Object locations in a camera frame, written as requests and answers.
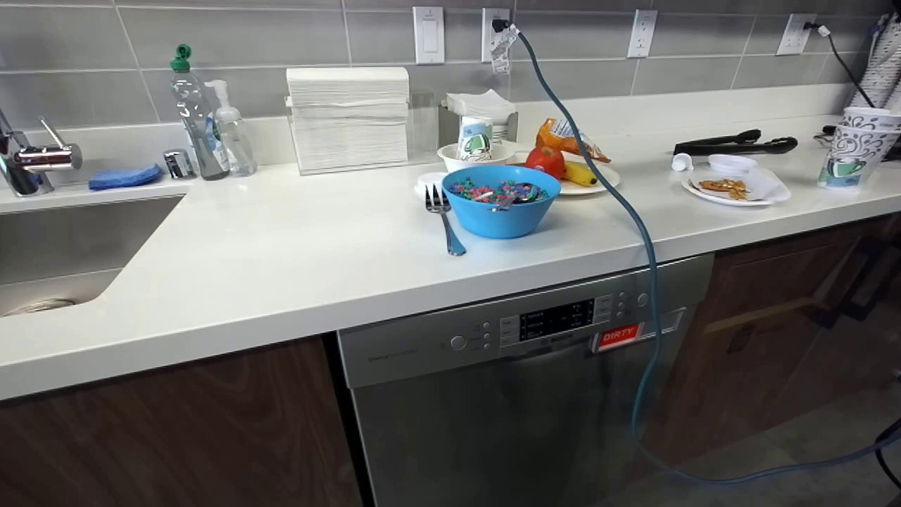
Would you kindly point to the clear pump soap bottle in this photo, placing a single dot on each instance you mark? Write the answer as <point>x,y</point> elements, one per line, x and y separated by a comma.
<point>231,132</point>

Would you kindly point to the blue handled metal fork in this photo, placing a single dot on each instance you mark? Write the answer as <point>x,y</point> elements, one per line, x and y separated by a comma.
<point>437,204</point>

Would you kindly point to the large patterned paper cup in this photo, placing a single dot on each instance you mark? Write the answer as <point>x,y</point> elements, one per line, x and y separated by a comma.
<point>861,140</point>

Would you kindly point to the colourful candies in bowl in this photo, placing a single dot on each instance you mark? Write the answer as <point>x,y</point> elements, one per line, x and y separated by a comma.
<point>500,194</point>

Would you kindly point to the stainless steel dishwasher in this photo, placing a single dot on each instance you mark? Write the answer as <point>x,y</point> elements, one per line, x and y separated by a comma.
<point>523,401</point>

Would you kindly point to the white plate with snacks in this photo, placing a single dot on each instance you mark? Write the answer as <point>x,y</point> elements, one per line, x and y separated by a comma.
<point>737,181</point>

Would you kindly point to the kitchen sink basin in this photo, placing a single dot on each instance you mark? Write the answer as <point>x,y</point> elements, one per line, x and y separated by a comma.
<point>67,257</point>

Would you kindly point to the clear dish soap bottle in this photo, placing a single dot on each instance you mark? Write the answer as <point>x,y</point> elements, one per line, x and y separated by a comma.
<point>196,112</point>

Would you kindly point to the white wall outlet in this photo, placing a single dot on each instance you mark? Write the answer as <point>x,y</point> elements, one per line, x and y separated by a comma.
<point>490,18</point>

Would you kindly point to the right white outlet plate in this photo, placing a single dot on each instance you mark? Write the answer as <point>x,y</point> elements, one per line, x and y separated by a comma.
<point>641,35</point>

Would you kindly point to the chrome kitchen faucet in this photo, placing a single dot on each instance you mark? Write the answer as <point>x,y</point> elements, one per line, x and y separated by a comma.
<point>27,167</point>

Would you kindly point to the yellow banana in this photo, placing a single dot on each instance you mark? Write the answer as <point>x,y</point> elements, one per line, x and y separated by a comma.
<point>579,171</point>

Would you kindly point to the red tomato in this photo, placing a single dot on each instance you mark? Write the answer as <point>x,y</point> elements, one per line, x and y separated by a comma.
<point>547,160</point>

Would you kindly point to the white plate with fruit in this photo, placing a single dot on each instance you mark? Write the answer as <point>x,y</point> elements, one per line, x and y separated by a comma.
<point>571,190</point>

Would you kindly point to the white saucer under cup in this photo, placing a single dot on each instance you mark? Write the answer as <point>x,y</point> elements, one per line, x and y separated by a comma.
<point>457,159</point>

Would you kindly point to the white paper towel stack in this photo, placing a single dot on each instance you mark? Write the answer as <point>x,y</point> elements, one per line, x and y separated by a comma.
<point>347,117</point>

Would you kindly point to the small metal sink stopper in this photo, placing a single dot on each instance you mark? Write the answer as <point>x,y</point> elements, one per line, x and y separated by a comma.
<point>179,163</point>

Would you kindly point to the blue plastic bowl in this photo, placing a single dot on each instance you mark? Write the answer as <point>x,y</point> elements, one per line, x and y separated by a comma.
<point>500,224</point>

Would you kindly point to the small white patterned cup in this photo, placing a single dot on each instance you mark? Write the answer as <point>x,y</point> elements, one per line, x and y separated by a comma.
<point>473,135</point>

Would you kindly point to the far right wall outlet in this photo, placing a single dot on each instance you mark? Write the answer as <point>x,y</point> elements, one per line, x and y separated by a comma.
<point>794,35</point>

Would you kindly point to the black tongs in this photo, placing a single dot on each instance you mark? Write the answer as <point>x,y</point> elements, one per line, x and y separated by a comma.
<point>740,145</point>

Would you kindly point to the white light switch plate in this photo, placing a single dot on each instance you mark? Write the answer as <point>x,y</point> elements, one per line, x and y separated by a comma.
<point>430,35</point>

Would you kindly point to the white tissue box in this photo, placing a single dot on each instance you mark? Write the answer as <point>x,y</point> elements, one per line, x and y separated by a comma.
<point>480,112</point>

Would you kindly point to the blue sponge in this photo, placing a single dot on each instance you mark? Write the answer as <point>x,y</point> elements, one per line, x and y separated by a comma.
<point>126,177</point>

